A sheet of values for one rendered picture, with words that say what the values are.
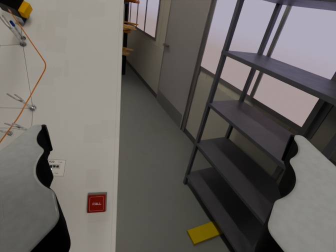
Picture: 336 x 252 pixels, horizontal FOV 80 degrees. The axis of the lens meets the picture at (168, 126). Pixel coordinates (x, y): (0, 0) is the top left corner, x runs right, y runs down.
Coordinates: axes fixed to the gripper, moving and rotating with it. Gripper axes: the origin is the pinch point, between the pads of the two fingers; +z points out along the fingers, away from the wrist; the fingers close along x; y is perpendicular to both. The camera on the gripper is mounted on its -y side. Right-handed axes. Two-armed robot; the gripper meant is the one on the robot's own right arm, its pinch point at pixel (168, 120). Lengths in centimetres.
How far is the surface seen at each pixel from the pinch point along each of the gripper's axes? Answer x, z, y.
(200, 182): 35, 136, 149
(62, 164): -32, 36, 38
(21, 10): -44, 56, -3
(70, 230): -28, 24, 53
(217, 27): 49, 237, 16
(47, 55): -41, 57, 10
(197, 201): 32, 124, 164
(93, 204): -21, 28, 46
